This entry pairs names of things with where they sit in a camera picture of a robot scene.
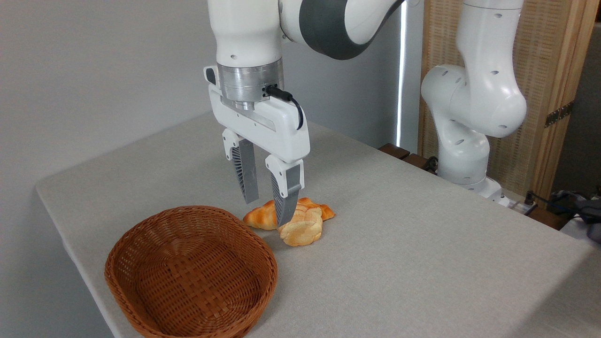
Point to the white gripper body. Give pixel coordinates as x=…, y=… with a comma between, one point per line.
x=281, y=126

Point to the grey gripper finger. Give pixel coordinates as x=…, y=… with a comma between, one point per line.
x=284, y=192
x=246, y=169

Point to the round pale bread roll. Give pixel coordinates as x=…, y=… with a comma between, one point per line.
x=303, y=230

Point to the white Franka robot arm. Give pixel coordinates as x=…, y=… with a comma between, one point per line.
x=474, y=94

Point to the long braided golden bread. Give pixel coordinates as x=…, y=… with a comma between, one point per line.
x=263, y=217

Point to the brown woven wicker basket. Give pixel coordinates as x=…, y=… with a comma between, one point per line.
x=188, y=277

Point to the dark brown wooden block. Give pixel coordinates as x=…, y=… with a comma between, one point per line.
x=394, y=150
x=417, y=161

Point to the white power strip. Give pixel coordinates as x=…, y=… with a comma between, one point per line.
x=514, y=204

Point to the black power plug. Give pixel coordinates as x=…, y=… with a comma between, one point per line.
x=529, y=197

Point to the brown wooden board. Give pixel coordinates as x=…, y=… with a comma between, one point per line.
x=547, y=218

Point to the wooden rattan folding screen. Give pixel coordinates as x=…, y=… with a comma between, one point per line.
x=540, y=56

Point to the dark metal screen hinge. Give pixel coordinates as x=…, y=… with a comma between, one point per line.
x=558, y=114

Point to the dark grey bag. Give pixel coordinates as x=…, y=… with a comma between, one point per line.
x=582, y=209

